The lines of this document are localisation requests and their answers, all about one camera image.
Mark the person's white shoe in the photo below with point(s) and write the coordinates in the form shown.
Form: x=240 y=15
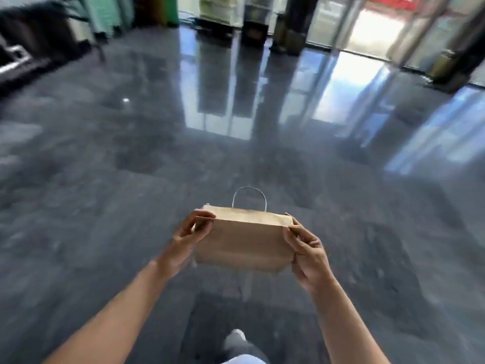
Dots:
x=238 y=332

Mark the person's left hand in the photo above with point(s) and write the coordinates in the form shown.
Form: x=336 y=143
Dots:
x=181 y=246

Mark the brown paper bag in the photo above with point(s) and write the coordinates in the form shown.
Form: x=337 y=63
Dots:
x=244 y=238

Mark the person's left forearm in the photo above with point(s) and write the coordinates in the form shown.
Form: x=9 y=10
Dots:
x=110 y=318

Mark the person's left thumb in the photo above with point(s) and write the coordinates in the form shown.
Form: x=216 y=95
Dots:
x=202 y=230

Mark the person's grey trouser leg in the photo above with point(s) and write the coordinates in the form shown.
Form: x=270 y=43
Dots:
x=242 y=350

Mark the black pillar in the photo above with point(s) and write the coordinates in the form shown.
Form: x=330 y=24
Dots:
x=291 y=22

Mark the person's right hand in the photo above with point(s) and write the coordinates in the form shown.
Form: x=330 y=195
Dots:
x=311 y=257

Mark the black box stand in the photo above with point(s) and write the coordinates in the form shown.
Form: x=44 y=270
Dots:
x=255 y=24

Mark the cream display rack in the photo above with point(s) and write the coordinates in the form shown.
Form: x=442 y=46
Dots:
x=216 y=13

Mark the dark counter desk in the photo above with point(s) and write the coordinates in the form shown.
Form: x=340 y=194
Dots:
x=36 y=41

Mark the glass door frame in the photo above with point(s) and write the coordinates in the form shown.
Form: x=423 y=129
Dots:
x=382 y=26

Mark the person's right forearm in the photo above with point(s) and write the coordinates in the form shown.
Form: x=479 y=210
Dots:
x=350 y=322

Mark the dark pillar with yellow base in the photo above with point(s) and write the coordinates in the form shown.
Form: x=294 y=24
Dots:
x=456 y=53

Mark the green cabinet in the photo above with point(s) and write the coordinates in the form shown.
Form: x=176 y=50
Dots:
x=125 y=13

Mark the person's right thumb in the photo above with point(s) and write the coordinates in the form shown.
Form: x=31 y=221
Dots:
x=292 y=237

